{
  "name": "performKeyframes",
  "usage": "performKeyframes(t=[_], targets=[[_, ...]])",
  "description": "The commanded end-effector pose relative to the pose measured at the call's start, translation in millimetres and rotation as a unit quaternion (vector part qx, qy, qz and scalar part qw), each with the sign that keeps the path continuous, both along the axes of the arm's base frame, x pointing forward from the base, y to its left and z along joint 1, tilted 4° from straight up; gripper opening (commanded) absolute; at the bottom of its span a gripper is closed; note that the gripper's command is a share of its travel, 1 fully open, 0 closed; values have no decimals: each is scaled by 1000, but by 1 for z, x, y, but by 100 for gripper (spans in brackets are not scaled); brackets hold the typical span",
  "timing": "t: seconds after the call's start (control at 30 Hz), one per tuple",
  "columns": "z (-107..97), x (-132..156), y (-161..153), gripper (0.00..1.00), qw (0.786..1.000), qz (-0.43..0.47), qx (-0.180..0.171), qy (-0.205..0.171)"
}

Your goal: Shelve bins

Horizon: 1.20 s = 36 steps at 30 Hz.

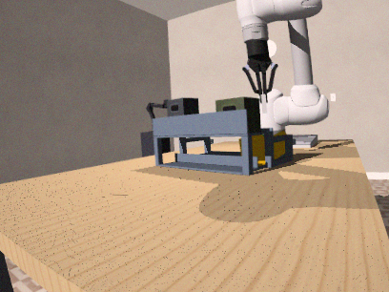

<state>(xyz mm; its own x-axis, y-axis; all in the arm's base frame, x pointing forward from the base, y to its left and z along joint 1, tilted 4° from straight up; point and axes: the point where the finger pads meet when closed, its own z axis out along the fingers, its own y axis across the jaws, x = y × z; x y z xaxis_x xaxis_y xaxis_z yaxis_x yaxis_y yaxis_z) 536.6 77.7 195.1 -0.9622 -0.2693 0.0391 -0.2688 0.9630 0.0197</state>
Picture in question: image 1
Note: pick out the yellow bin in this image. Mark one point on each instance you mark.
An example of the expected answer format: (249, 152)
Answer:
(259, 148)

